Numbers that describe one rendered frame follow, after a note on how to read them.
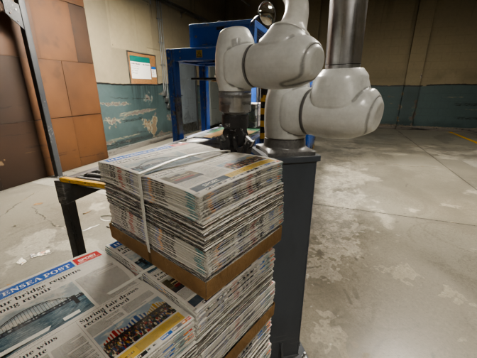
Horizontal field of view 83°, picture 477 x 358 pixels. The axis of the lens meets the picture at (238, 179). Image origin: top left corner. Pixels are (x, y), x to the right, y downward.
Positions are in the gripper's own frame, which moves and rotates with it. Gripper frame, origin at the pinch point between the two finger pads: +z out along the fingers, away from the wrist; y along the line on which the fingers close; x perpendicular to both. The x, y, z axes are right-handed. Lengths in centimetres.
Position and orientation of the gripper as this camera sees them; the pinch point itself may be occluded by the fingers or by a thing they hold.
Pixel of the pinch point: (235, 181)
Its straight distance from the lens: 81.7
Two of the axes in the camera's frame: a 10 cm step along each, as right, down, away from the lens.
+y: 7.8, 2.0, -5.9
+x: 6.3, -2.5, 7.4
